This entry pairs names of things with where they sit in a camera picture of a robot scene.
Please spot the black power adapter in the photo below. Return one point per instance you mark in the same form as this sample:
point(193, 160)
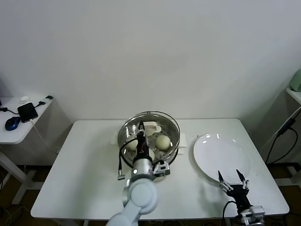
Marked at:
point(285, 127)

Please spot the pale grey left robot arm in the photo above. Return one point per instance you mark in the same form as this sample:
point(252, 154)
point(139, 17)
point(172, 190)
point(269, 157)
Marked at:
point(141, 193)

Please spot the white desk with green appliance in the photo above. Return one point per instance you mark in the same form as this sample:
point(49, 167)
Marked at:
point(294, 94)

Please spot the small white earbud case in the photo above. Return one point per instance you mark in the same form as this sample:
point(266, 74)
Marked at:
point(23, 99)

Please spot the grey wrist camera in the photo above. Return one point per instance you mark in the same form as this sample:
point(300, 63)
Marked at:
point(162, 168)
point(255, 213)

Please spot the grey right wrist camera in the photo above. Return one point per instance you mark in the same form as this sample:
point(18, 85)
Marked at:
point(255, 213)

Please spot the black smartphone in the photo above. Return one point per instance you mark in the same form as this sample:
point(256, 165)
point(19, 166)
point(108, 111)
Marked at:
point(27, 112)

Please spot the stainless steel steamer basket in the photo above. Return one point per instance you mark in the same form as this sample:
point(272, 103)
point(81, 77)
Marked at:
point(175, 151)

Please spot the pale green appliance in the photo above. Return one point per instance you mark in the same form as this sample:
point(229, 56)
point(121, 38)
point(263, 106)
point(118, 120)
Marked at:
point(297, 81)

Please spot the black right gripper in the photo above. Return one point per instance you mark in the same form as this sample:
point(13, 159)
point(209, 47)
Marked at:
point(240, 194)

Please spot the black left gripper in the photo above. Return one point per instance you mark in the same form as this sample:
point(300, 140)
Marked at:
point(142, 148)

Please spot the blue computer mouse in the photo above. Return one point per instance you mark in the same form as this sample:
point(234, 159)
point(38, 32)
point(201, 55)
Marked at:
point(11, 123)

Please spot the white side desk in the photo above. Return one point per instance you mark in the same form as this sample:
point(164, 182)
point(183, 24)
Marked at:
point(14, 137)

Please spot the white oval plate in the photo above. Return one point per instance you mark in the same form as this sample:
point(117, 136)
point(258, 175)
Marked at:
point(221, 155)

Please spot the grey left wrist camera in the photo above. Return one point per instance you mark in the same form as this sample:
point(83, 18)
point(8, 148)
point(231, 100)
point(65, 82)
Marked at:
point(162, 168)

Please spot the white electric cooking pot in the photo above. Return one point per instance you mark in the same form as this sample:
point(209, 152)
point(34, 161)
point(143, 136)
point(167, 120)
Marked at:
point(183, 143)

